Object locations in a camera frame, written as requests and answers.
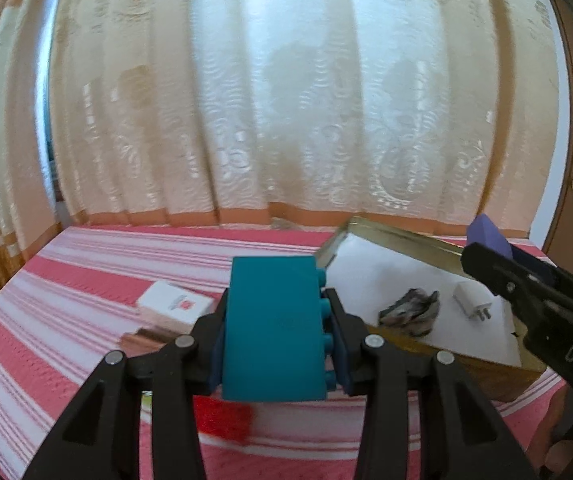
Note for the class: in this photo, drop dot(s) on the purple block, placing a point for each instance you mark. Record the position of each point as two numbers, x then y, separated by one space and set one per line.
486 237

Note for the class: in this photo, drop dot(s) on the gold metal tray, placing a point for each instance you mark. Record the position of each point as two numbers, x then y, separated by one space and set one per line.
416 275

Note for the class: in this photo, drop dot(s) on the white charger plug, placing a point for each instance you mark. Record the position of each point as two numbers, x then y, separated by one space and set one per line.
468 300

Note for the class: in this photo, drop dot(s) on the red toy building block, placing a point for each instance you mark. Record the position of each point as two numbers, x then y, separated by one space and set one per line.
224 417

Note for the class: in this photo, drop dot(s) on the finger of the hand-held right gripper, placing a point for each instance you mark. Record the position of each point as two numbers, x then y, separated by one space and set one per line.
491 270
531 262

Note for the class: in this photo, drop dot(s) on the brown flat object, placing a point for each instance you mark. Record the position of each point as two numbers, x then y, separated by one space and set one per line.
144 342

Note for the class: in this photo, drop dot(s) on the small yellow-green cube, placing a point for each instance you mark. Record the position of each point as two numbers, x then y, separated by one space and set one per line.
145 400

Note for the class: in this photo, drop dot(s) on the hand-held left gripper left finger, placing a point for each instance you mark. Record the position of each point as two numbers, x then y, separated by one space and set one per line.
218 360

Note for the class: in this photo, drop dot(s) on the red white striped bedsheet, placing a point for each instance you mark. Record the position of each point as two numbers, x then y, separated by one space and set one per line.
66 320

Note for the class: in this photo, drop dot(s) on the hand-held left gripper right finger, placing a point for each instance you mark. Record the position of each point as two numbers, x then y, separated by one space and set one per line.
342 355

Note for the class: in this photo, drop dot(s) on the grey mottled small object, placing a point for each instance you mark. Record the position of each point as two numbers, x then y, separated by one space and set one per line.
409 312

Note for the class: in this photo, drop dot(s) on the cream patterned curtain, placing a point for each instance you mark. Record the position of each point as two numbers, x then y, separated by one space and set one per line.
286 90

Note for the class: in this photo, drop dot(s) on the teal toy building block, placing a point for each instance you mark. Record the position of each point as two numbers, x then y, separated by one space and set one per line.
271 330

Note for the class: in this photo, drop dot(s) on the white box with red label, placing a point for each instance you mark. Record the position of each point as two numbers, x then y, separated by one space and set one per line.
174 305

